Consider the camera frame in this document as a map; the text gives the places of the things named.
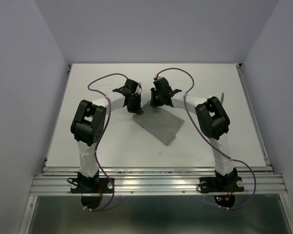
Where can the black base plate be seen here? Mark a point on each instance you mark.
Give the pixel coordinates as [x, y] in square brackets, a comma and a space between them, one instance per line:
[218, 185]
[102, 186]

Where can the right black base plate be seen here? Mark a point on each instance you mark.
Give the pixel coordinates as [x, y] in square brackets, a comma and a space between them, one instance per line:
[218, 185]

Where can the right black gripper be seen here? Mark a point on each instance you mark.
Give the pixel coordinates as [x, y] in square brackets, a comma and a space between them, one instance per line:
[153, 103]

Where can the grey cloth napkin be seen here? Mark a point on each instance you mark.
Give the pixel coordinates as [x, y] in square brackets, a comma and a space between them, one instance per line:
[159, 122]

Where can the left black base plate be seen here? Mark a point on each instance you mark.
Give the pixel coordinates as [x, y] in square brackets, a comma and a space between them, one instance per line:
[102, 186]

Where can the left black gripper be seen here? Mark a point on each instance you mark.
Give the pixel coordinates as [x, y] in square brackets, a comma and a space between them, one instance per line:
[136, 110]

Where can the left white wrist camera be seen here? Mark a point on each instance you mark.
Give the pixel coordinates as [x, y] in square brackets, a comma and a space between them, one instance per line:
[139, 89]

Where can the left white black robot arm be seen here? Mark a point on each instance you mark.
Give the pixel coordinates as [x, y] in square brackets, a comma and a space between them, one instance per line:
[88, 127]

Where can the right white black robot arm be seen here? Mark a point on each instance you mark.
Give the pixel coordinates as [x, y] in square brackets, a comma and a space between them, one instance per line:
[213, 124]

